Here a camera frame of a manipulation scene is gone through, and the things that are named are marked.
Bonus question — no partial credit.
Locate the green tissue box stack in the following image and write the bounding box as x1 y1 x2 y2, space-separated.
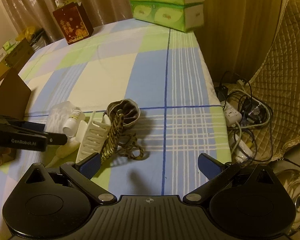
129 0 205 32

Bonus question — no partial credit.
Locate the brown curtain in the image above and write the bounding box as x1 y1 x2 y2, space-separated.
0 0 134 43

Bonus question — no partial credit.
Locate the white pill bottle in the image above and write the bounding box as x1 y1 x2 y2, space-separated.
62 107 85 137

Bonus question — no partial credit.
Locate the brown cardboard box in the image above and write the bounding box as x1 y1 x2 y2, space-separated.
0 69 31 120

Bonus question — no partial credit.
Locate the checked tablecloth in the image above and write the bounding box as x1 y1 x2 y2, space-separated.
0 19 231 239

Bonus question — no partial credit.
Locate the brown paper bags pile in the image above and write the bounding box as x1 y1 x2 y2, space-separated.
0 26 47 77

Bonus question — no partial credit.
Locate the red gift bag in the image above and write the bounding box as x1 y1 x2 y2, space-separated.
52 0 94 45

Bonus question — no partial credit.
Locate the floor cables and power strip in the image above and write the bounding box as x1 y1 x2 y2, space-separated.
213 71 274 165

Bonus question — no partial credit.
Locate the quilted chair cushion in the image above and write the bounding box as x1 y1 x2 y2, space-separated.
250 0 300 161

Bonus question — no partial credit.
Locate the clear floss pick box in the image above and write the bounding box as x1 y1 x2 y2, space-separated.
44 101 77 133

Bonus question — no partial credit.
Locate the dark velvet scrunchie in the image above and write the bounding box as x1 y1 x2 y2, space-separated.
104 99 141 129

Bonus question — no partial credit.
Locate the white curved device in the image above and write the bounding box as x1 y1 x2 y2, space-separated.
45 138 80 168

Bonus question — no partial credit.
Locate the bronze metal hair clip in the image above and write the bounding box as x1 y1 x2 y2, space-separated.
100 110 144 163

